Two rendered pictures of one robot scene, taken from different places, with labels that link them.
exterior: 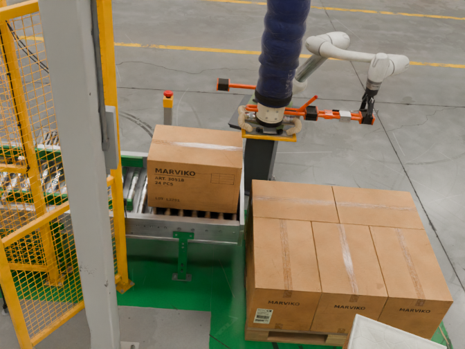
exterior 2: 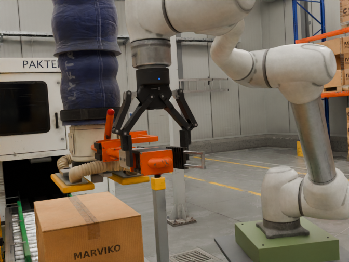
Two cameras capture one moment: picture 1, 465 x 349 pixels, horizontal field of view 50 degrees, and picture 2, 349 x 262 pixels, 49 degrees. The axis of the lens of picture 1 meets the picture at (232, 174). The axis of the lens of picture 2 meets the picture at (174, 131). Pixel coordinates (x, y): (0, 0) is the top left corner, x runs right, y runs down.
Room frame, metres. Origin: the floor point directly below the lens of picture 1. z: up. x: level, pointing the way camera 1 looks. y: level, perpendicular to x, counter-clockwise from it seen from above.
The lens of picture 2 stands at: (2.47, -1.61, 1.38)
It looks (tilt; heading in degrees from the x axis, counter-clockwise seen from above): 3 degrees down; 70
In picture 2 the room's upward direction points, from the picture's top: 4 degrees counter-clockwise
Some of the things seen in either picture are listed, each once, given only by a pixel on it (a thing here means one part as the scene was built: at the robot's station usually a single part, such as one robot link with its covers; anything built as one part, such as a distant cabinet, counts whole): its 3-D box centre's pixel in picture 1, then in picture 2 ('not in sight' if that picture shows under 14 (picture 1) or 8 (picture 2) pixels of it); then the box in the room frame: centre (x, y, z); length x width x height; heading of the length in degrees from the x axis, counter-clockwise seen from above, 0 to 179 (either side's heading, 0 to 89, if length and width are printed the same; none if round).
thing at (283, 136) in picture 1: (268, 132); (70, 177); (2.58, -0.19, 1.17); 0.34 x 0.10 x 0.05; 94
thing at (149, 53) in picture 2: (374, 83); (151, 56); (2.73, -0.78, 1.50); 0.09 x 0.09 x 0.06
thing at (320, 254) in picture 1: (335, 253); not in sight; (2.41, -0.78, 0.34); 1.20 x 1.00 x 0.40; 94
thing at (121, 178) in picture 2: not in sight; (121, 170); (2.77, -0.18, 1.17); 0.34 x 0.10 x 0.05; 94
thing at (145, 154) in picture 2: (365, 118); (150, 160); (2.71, -0.79, 1.27); 0.08 x 0.07 x 0.05; 94
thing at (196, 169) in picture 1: (196, 168); (84, 248); (2.66, 0.25, 0.75); 0.60 x 0.40 x 0.40; 93
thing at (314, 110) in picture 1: (310, 113); (112, 149); (2.69, -0.44, 1.27); 0.10 x 0.08 x 0.06; 4
